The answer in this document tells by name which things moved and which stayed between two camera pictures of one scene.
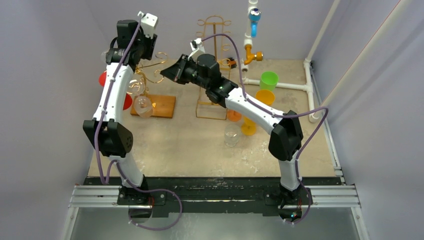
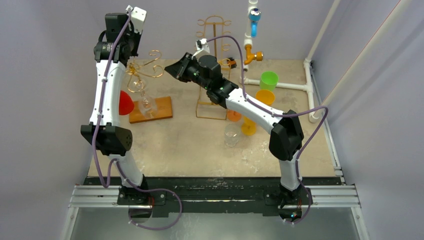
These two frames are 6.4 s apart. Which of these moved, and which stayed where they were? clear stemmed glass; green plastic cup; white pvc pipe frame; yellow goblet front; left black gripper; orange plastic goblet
Moved: left black gripper; clear stemmed glass
Stayed: white pvc pipe frame; green plastic cup; yellow goblet front; orange plastic goblet
